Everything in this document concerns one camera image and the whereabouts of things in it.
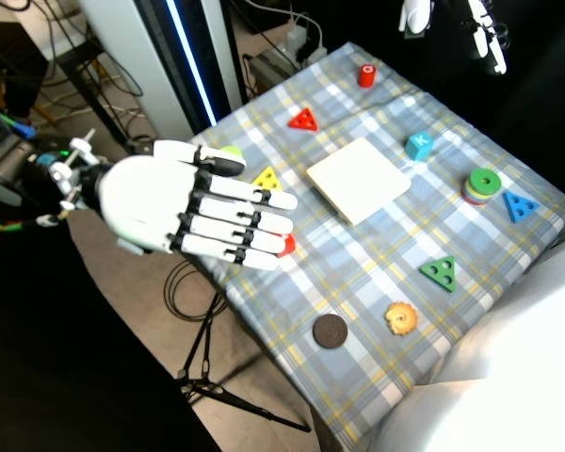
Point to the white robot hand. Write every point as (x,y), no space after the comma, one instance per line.
(489,44)
(141,198)

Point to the cyan letter cube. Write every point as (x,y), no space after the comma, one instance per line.
(419,148)

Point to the red small block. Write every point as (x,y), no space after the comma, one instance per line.
(288,246)

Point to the red cylinder letter block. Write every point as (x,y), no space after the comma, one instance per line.
(367,76)

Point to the yellow triangle block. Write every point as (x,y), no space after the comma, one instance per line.
(266,180)

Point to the blue triangle block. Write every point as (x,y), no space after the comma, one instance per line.
(518,207)

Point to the red triangle block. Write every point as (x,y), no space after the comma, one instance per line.
(305,121)

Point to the green triangle block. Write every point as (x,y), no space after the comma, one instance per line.
(440,275)

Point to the lime green round cookie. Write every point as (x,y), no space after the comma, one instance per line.
(233,151)

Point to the black metal stand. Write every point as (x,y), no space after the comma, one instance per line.
(92,89)

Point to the white column with blue light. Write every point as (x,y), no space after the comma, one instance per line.
(136,61)

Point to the dark grey box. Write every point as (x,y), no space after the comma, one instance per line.
(268,70)

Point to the black tripod stand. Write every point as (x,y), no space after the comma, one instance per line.
(207,372)

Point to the small white table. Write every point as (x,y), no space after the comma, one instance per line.
(358,181)

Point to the white power strip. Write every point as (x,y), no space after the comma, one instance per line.
(297,40)

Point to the blue plaid table cloth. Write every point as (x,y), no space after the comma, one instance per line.
(358,263)

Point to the dark brown round cookie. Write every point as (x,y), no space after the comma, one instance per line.
(330,331)

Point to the yellow flower biscuit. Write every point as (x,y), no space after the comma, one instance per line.
(401,319)

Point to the white robot body shell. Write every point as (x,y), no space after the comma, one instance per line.
(499,367)

